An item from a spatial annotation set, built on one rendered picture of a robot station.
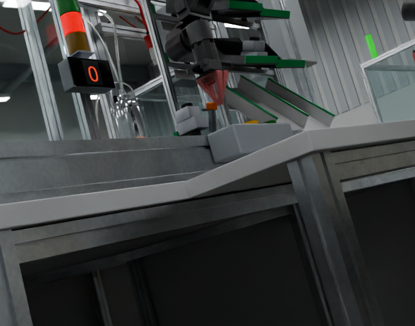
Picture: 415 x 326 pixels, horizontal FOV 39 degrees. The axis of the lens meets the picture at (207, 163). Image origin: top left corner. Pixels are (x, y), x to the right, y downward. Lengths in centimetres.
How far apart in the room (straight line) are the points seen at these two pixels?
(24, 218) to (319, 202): 38
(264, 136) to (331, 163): 38
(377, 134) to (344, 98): 1028
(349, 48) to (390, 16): 93
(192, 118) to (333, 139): 64
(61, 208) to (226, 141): 45
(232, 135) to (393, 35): 969
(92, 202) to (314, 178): 30
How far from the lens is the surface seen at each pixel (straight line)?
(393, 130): 96
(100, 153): 96
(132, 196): 86
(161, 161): 104
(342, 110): 1122
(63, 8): 146
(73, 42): 143
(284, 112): 167
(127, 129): 238
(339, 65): 1129
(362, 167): 89
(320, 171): 80
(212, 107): 138
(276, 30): 318
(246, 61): 159
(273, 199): 115
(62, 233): 79
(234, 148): 112
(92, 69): 141
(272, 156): 82
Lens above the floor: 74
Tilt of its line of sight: 8 degrees up
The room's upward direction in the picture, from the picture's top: 15 degrees counter-clockwise
